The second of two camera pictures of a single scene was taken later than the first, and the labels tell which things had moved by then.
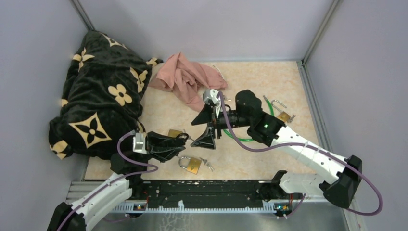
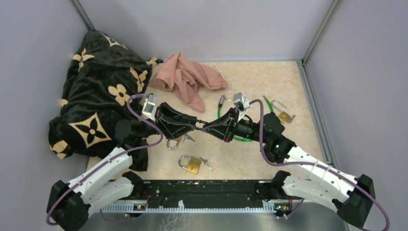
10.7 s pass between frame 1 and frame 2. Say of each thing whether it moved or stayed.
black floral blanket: stayed
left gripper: moved
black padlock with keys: moved
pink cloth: stayed
